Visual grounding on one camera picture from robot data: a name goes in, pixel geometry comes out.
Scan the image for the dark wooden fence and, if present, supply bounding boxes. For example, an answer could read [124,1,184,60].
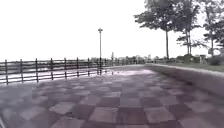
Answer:
[0,56,148,86]

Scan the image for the row of trees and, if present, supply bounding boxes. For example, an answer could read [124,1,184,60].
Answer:
[133,0,224,65]

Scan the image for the low concrete wall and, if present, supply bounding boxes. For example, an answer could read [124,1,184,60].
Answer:
[144,63,224,98]

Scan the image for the lamp post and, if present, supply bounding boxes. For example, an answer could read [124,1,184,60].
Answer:
[97,27,104,75]

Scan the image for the grass strip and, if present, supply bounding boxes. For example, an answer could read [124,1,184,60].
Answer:
[156,61,224,73]

